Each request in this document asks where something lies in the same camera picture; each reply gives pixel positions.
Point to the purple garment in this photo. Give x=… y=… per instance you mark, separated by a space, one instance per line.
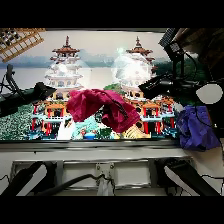
x=195 y=128

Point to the magenta garment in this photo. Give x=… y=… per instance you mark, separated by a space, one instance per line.
x=115 y=111

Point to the silver frame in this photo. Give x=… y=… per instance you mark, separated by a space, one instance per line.
x=126 y=151

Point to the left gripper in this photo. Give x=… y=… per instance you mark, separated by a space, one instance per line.
x=42 y=90

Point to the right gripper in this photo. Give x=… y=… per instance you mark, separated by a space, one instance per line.
x=156 y=86

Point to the wooden slatted rack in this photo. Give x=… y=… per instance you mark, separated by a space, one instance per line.
x=18 y=41

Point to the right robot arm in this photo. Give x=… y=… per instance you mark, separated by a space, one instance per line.
x=188 y=89

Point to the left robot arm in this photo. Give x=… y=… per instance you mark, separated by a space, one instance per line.
x=13 y=101

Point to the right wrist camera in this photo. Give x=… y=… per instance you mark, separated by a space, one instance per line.
x=173 y=46

